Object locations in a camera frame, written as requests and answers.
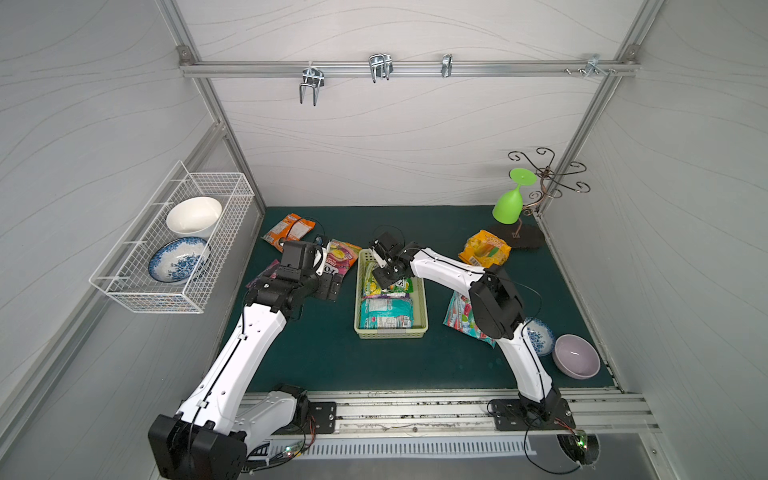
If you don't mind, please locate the orange pink Fox's fruits bag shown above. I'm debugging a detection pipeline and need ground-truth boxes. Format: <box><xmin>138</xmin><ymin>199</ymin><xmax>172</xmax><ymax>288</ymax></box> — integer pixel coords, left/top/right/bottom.
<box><xmin>324</xmin><ymin>239</ymin><xmax>361</xmax><ymax>277</ymax></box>

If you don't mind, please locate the green Fox's spring tea bag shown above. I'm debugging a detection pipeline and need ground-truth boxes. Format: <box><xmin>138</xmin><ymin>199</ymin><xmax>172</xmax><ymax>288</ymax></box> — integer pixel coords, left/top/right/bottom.
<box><xmin>362</xmin><ymin>276</ymin><xmax>414</xmax><ymax>298</ymax></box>

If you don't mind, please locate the teal candy bag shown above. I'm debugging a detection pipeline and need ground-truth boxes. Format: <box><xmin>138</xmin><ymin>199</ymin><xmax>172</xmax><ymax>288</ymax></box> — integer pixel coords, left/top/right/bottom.
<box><xmin>357</xmin><ymin>297</ymin><xmax>414</xmax><ymax>330</ymax></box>

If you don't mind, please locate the pale green plastic basket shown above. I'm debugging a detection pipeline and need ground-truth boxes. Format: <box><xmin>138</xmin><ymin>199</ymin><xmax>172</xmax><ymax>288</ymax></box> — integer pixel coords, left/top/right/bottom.
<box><xmin>353</xmin><ymin>249</ymin><xmax>429</xmax><ymax>340</ymax></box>

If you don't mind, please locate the yellow candy bag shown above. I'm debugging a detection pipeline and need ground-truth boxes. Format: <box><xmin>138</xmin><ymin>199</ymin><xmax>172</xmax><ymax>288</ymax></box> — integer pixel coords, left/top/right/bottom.
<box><xmin>458</xmin><ymin>230</ymin><xmax>511</xmax><ymax>268</ymax></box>

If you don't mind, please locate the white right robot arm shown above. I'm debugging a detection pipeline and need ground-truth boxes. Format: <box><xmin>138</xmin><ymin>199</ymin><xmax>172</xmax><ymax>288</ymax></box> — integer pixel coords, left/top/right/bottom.
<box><xmin>370</xmin><ymin>232</ymin><xmax>553</xmax><ymax>408</ymax></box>

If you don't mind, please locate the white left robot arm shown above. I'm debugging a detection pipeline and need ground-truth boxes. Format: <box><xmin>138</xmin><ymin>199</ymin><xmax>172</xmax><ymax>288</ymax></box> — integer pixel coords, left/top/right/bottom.
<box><xmin>148</xmin><ymin>267</ymin><xmax>337</xmax><ymax>479</ymax></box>

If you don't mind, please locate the pink purple candy bag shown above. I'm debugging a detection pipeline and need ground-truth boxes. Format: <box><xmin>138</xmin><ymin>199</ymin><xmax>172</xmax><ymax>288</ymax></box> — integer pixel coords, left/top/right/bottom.
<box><xmin>246</xmin><ymin>260</ymin><xmax>280</xmax><ymax>290</ymax></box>

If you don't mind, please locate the orange candy bag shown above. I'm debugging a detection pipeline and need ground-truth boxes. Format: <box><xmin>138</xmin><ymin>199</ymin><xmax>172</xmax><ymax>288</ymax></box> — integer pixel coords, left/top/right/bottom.
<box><xmin>262</xmin><ymin>213</ymin><xmax>316</xmax><ymax>252</ymax></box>

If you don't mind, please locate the teal Fox's mint bag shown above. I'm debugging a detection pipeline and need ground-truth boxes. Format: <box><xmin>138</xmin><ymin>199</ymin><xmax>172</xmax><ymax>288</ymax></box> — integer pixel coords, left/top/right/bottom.
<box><xmin>443</xmin><ymin>292</ymin><xmax>496</xmax><ymax>348</ymax></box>

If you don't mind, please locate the green plastic wine glass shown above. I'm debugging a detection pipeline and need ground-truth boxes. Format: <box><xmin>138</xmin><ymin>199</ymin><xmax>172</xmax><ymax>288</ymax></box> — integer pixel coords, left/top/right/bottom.
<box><xmin>492</xmin><ymin>168</ymin><xmax>537</xmax><ymax>225</ymax></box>

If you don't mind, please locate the blue white patterned plate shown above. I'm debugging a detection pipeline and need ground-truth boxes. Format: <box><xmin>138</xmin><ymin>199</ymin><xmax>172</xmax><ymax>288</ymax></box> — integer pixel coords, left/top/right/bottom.
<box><xmin>148</xmin><ymin>237</ymin><xmax>210</xmax><ymax>284</ymax></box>

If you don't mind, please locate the blue white patterned bowl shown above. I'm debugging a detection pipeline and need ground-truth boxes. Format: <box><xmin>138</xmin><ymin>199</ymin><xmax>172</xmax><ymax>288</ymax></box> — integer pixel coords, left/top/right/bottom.
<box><xmin>525</xmin><ymin>317</ymin><xmax>556</xmax><ymax>357</ymax></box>

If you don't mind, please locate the metal hook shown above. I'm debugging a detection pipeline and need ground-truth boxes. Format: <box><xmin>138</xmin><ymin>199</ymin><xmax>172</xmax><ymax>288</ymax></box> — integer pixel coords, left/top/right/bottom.
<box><xmin>299</xmin><ymin>66</ymin><xmax>325</xmax><ymax>106</ymax></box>
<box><xmin>368</xmin><ymin>53</ymin><xmax>394</xmax><ymax>83</ymax></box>
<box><xmin>441</xmin><ymin>54</ymin><xmax>453</xmax><ymax>78</ymax></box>
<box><xmin>564</xmin><ymin>54</ymin><xmax>618</xmax><ymax>79</ymax></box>

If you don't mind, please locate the white vent strip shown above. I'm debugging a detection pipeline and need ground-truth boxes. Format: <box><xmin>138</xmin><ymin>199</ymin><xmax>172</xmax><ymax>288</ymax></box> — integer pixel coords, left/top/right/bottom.
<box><xmin>299</xmin><ymin>435</ymin><xmax>537</xmax><ymax>460</ymax></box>

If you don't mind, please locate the lilac bowl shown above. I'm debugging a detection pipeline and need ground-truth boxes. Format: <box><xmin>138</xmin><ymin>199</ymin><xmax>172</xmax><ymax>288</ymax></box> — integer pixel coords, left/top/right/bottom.
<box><xmin>552</xmin><ymin>334</ymin><xmax>601</xmax><ymax>380</ymax></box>

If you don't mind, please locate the round floor port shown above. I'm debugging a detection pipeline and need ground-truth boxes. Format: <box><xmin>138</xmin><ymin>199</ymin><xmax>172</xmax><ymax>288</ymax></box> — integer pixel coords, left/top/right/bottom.
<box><xmin>557</xmin><ymin>432</ymin><xmax>600</xmax><ymax>467</ymax></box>

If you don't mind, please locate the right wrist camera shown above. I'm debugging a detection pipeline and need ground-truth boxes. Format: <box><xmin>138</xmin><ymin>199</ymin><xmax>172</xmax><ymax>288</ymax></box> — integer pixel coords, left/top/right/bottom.
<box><xmin>369</xmin><ymin>241</ymin><xmax>388</xmax><ymax>268</ymax></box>

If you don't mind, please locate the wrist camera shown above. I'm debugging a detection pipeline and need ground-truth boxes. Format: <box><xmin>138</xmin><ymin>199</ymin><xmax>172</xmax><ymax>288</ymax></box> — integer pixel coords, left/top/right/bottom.
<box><xmin>369</xmin><ymin>241</ymin><xmax>388</xmax><ymax>268</ymax></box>
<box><xmin>276</xmin><ymin>241</ymin><xmax>327</xmax><ymax>281</ymax></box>

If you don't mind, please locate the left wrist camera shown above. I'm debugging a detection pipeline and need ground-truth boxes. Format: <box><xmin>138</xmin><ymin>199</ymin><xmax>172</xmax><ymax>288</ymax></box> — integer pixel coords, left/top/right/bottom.
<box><xmin>276</xmin><ymin>241</ymin><xmax>327</xmax><ymax>281</ymax></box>

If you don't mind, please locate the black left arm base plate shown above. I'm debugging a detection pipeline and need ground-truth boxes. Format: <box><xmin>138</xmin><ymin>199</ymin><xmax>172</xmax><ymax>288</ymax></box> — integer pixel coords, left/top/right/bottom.
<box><xmin>276</xmin><ymin>399</ymin><xmax>337</xmax><ymax>436</ymax></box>

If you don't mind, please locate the white wire wall basket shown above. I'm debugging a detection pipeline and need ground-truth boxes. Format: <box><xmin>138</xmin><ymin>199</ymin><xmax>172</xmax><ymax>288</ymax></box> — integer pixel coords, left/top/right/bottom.
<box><xmin>89</xmin><ymin>162</ymin><xmax>254</xmax><ymax>314</ymax></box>

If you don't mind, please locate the bronze wire glass stand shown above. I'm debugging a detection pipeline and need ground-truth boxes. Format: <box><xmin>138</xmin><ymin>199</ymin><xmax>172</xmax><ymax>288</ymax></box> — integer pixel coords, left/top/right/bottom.
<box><xmin>489</xmin><ymin>147</ymin><xmax>591</xmax><ymax>250</ymax></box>

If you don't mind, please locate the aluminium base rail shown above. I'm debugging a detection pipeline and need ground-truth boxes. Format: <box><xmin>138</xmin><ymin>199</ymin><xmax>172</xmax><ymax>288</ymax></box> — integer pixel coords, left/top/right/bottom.
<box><xmin>308</xmin><ymin>388</ymin><xmax>661</xmax><ymax>439</ymax></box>

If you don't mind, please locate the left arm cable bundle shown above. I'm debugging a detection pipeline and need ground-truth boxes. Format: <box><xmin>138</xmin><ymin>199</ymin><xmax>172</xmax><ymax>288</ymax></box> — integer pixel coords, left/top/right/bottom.
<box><xmin>245</xmin><ymin>413</ymin><xmax>319</xmax><ymax>475</ymax></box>

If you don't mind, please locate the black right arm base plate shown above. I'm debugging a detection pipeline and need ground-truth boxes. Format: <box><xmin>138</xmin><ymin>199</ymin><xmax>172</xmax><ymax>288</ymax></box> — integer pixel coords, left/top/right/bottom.
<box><xmin>486</xmin><ymin>398</ymin><xmax>577</xmax><ymax>432</ymax></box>

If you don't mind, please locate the aluminium top rail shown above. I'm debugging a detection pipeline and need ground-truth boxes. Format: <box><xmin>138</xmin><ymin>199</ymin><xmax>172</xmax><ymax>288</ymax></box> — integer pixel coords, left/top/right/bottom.
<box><xmin>180</xmin><ymin>58</ymin><xmax>641</xmax><ymax>80</ymax></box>

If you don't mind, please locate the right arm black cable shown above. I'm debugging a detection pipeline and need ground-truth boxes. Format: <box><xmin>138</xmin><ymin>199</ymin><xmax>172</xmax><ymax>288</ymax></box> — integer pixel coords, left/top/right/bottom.
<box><xmin>487</xmin><ymin>398</ymin><xmax>583</xmax><ymax>476</ymax></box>

